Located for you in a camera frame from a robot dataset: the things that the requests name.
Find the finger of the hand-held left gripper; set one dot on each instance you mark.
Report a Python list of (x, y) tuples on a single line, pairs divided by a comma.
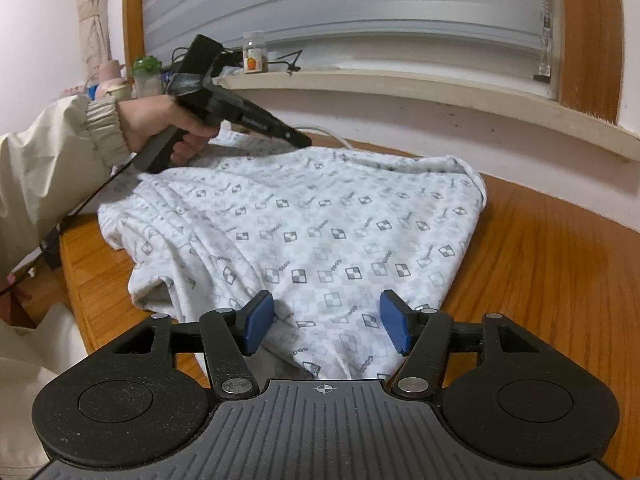
[(295, 139)]

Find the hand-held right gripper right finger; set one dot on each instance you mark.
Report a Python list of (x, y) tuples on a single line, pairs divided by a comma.
[(395, 322)]

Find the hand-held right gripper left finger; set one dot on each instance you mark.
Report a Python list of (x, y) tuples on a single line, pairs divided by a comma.
[(259, 322)]

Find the white patterned pants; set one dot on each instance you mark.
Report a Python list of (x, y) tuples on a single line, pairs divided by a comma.
[(310, 230)]

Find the person's left forearm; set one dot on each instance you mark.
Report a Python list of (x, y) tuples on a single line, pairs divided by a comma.
[(50, 170)]

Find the person's left hand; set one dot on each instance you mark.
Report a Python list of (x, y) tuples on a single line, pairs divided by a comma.
[(145, 120)]

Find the black charger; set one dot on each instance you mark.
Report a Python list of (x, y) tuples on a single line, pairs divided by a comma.
[(227, 60)]

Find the green-lidded jar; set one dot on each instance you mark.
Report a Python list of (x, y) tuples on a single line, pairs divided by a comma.
[(147, 77)]

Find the beige curtain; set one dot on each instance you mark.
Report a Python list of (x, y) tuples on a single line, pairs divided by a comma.
[(92, 20)]

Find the cream window sill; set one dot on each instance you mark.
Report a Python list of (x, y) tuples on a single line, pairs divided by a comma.
[(425, 95)]

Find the white window blinds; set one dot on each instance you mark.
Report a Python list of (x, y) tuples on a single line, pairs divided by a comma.
[(350, 5)]

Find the person's beige jacket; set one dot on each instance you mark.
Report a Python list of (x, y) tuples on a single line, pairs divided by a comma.
[(35, 385)]

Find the wooden window frame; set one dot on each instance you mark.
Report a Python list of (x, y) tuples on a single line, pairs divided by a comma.
[(590, 35)]

